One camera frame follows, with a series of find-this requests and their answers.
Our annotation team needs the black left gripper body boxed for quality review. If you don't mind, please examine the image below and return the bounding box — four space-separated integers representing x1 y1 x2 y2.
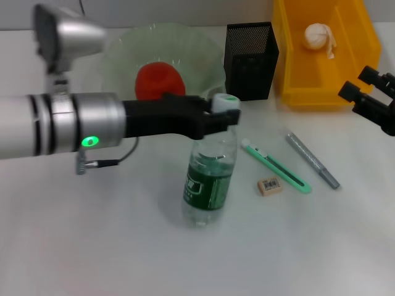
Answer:
122 92 204 140

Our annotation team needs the left wrist camera housing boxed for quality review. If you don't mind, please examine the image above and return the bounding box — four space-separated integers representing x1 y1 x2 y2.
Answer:
31 4 107 93

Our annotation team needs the yellow plastic storage bin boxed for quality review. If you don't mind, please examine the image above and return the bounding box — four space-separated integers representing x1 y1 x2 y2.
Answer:
272 0 383 112

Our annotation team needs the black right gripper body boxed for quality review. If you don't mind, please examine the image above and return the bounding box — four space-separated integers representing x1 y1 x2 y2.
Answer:
351 98 395 137

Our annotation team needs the pale green wavy glass plate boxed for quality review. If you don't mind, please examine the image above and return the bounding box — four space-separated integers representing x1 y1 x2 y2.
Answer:
101 23 228 103

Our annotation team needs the green label water bottle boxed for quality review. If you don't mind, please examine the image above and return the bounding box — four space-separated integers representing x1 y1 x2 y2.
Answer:
181 93 242 229

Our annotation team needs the white paper ball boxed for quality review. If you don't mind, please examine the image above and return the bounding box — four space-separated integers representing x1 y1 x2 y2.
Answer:
301 22 338 60

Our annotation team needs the mint green utility knife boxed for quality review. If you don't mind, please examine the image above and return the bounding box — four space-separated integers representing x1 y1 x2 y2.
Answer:
241 138 313 195

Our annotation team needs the black mesh pen holder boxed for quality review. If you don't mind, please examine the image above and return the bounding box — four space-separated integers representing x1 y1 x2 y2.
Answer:
224 21 280 102

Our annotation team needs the red-orange round fruit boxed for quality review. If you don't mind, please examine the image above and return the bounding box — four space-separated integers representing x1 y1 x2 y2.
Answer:
135 61 187 101

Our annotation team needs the grey marker pen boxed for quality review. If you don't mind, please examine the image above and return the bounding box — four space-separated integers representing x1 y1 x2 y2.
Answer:
285 131 341 191

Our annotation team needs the beige eraser with barcode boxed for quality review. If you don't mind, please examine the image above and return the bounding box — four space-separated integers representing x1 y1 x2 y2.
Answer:
256 176 284 197

